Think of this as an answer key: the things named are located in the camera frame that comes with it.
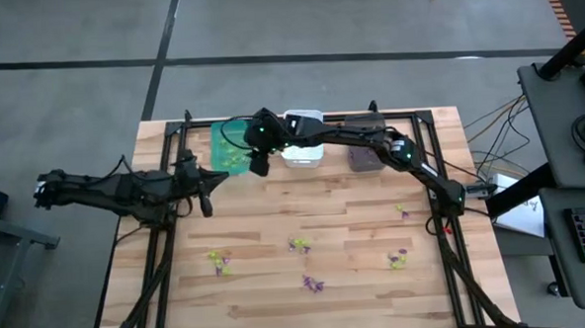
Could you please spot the grey desk black legs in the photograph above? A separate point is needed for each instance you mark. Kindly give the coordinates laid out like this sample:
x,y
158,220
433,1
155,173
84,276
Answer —
x,y
553,138
564,271

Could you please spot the small red connector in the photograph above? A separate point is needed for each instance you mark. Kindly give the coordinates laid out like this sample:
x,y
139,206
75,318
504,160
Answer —
x,y
447,231

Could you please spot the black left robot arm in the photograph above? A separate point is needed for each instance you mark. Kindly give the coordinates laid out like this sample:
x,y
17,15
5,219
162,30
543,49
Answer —
x,y
101,189

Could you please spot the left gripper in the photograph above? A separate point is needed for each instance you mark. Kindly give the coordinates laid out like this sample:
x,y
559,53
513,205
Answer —
x,y
194,185

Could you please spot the white paper sheet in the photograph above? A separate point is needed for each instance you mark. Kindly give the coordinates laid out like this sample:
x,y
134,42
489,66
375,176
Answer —
x,y
522,218

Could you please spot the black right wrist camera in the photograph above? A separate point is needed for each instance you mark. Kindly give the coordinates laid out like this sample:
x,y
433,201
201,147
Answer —
x,y
299,124

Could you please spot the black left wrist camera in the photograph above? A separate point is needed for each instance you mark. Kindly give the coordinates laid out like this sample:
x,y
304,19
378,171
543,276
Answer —
x,y
186,164

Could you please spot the black mat orange stripes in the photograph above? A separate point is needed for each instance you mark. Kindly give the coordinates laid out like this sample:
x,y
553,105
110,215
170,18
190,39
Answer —
x,y
557,4

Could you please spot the grey translucent plastic bin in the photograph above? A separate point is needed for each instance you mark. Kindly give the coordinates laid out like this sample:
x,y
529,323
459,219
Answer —
x,y
364,162

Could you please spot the black desk post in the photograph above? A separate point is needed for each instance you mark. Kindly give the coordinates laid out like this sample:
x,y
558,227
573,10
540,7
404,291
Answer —
x,y
572,48

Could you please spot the white plastic bin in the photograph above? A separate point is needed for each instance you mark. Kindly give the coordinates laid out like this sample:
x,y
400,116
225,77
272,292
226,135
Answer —
x,y
302,158

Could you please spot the teal plastic bin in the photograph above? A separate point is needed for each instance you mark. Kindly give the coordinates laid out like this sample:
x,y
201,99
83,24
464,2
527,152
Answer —
x,y
222,132

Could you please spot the black caster wheel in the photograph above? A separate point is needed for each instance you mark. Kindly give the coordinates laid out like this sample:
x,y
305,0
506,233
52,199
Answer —
x,y
553,288

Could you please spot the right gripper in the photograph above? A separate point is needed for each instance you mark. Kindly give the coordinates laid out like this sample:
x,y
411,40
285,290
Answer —
x,y
266,135

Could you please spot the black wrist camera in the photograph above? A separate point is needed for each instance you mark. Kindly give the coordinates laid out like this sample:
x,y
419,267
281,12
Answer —
x,y
299,124
186,164

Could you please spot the black clamp on frame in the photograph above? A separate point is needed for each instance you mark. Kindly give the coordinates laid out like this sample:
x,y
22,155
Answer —
x,y
372,105
187,114

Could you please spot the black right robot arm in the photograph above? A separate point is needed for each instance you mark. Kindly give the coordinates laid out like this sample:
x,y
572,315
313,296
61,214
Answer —
x,y
350,134

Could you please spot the grey side table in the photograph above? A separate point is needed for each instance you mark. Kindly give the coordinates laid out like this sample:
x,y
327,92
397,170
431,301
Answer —
x,y
9,255

